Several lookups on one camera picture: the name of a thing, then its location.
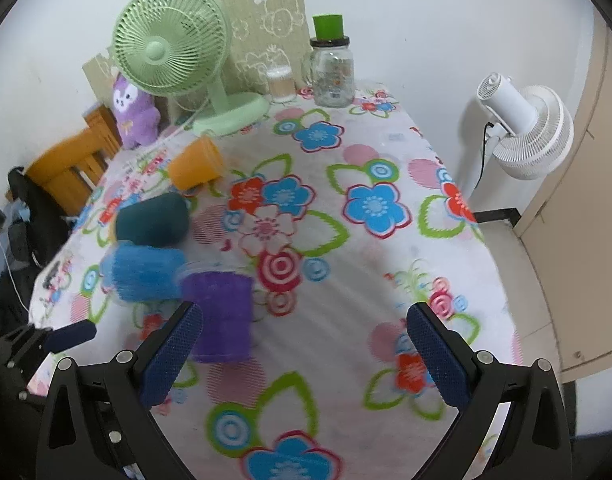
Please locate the orange plastic cup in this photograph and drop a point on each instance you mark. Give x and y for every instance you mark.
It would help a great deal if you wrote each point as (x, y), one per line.
(198, 163)

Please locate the glass mason jar mug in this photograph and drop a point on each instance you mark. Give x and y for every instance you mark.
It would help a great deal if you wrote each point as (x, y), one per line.
(328, 70)

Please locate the blue plastic cup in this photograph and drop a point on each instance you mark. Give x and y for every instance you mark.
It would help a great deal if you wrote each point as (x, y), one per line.
(140, 273)

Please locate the orange wooden chair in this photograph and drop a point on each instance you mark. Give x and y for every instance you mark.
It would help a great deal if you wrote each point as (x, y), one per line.
(72, 169)

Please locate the green cup on jar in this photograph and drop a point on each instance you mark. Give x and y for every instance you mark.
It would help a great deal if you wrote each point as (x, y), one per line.
(329, 27)

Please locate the green desk fan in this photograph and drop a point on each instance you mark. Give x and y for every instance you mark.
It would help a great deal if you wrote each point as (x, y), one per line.
(174, 47)

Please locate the purple plush toy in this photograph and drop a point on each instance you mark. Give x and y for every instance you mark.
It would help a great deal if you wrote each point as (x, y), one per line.
(136, 115)

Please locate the dark teal cup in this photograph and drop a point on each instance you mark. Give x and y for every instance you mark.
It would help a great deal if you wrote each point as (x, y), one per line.
(159, 221)

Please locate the floral tablecloth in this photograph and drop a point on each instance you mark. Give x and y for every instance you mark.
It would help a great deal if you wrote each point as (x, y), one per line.
(343, 219)

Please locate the white standing fan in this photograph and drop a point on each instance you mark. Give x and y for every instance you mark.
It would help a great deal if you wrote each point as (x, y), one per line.
(512, 139)

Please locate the purple plastic cup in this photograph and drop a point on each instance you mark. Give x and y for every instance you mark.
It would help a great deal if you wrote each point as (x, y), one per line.
(225, 298)

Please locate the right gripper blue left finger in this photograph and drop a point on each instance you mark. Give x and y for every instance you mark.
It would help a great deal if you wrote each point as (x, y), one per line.
(138, 380)

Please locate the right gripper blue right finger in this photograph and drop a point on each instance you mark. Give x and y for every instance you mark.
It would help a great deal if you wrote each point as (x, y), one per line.
(452, 365)

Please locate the dark clothes pile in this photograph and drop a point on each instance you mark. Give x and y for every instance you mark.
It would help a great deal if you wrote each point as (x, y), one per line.
(33, 228)

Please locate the beige cartoon cardboard panel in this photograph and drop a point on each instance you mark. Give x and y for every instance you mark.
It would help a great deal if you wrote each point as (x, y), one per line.
(265, 34)

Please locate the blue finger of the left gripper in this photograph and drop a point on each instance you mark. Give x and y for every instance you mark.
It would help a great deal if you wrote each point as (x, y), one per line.
(69, 336)

